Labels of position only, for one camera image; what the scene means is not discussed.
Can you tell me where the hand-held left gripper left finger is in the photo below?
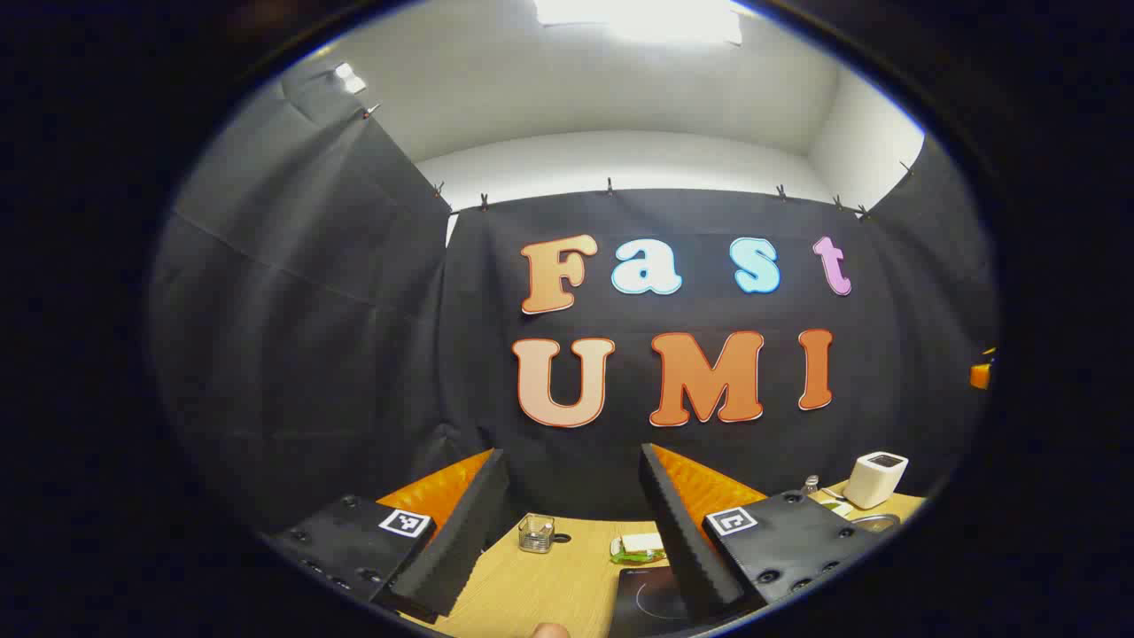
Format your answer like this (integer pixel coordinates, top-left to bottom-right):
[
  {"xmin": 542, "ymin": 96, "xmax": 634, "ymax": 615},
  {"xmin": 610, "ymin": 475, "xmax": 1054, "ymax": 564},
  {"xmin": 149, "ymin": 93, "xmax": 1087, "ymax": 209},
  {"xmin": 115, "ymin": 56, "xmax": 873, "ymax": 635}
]
[{"xmin": 266, "ymin": 447, "xmax": 513, "ymax": 624}]

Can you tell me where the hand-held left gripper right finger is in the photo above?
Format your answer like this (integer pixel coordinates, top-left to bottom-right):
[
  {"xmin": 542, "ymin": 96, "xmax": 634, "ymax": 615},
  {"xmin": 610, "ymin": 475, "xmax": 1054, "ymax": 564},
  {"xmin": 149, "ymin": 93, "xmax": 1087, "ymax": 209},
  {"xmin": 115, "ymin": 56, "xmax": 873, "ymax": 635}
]
[{"xmin": 638, "ymin": 443, "xmax": 882, "ymax": 626}]

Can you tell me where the black induction cooktop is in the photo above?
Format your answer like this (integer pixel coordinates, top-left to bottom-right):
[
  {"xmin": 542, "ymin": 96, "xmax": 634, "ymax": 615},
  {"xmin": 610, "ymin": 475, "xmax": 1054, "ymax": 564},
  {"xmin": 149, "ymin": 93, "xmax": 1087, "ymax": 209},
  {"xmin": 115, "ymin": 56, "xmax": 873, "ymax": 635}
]
[{"xmin": 610, "ymin": 567, "xmax": 703, "ymax": 638}]

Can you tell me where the sandwich with lettuce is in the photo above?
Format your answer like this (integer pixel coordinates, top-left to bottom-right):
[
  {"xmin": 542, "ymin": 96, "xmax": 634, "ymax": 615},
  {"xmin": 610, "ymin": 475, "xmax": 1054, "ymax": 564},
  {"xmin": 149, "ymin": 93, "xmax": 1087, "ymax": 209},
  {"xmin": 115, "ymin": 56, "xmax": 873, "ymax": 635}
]
[{"xmin": 610, "ymin": 532, "xmax": 667, "ymax": 565}]

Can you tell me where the white toaster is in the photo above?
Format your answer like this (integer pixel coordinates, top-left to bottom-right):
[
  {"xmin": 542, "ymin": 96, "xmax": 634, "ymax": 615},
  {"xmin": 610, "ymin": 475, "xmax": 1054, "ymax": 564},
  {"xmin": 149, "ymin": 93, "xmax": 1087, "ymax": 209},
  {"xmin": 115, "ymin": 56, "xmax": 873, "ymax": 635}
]
[{"xmin": 843, "ymin": 451, "xmax": 910, "ymax": 510}]

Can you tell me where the black backdrop cloth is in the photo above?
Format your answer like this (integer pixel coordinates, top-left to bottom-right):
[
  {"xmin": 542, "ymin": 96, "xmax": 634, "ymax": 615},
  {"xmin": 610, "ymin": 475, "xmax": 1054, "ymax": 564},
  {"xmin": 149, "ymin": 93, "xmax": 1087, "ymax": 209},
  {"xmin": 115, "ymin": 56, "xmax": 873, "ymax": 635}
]
[{"xmin": 149, "ymin": 58, "xmax": 1000, "ymax": 543}]

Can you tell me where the ceiling light panel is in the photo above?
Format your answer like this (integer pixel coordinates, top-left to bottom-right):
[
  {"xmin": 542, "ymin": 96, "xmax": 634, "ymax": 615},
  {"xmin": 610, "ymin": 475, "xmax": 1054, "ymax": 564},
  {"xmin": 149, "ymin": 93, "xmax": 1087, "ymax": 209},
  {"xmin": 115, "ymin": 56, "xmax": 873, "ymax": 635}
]
[{"xmin": 532, "ymin": 0, "xmax": 745, "ymax": 46}]

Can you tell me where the wire mesh utensil holder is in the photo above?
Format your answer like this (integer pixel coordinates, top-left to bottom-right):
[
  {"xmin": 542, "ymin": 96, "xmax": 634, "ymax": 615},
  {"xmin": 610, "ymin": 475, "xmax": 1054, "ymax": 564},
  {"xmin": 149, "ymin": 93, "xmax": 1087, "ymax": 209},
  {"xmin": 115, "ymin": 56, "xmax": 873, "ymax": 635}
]
[{"xmin": 518, "ymin": 514, "xmax": 556, "ymax": 555}]

